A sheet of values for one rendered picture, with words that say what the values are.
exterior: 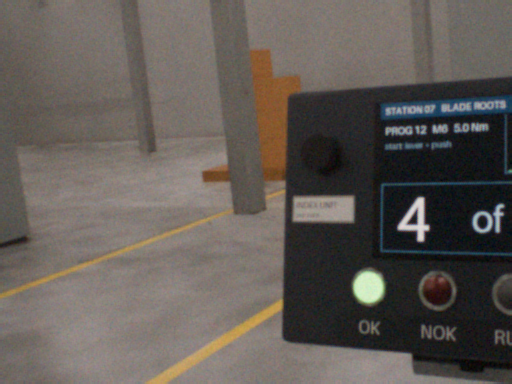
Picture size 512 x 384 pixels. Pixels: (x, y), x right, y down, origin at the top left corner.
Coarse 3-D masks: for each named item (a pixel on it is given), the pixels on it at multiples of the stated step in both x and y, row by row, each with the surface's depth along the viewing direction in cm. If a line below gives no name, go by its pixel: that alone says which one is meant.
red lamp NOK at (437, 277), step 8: (432, 272) 48; (440, 272) 48; (424, 280) 48; (432, 280) 47; (440, 280) 47; (448, 280) 47; (424, 288) 48; (432, 288) 47; (440, 288) 47; (448, 288) 47; (456, 288) 47; (424, 296) 48; (432, 296) 47; (440, 296) 47; (448, 296) 47; (456, 296) 47; (432, 304) 48; (440, 304) 47; (448, 304) 47
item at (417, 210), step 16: (384, 192) 50; (400, 192) 50; (416, 192) 49; (432, 192) 49; (448, 192) 48; (384, 208) 50; (400, 208) 49; (416, 208) 49; (432, 208) 48; (448, 208) 48; (384, 224) 50; (400, 224) 49; (416, 224) 49; (432, 224) 48; (448, 224) 48; (384, 240) 50; (400, 240) 49; (416, 240) 49; (432, 240) 48; (448, 240) 48
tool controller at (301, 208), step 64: (320, 128) 53; (384, 128) 50; (448, 128) 48; (320, 192) 52; (320, 256) 52; (384, 256) 50; (448, 256) 48; (320, 320) 52; (384, 320) 49; (448, 320) 48
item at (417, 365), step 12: (420, 360) 56; (432, 360) 56; (444, 360) 56; (456, 360) 55; (420, 372) 56; (432, 372) 56; (444, 372) 55; (456, 372) 55; (492, 372) 53; (504, 372) 53
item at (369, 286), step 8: (360, 272) 50; (368, 272) 50; (376, 272) 50; (352, 280) 50; (360, 280) 50; (368, 280) 49; (376, 280) 49; (384, 280) 49; (352, 288) 50; (360, 288) 50; (368, 288) 49; (376, 288) 49; (384, 288) 49; (360, 296) 50; (368, 296) 49; (376, 296) 49; (384, 296) 49; (368, 304) 50; (376, 304) 50
